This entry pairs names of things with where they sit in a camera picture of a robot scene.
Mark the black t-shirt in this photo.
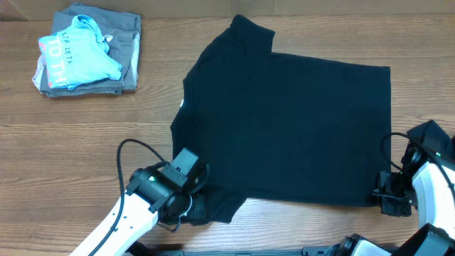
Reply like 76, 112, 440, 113
171, 15, 391, 224

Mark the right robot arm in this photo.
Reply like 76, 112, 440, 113
372, 144, 454, 255

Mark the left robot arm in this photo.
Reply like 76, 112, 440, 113
70, 162, 210, 256

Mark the light blue printed shirt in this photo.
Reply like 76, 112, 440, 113
38, 15, 122, 90

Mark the grey folded garment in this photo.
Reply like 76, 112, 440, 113
32, 3, 141, 97

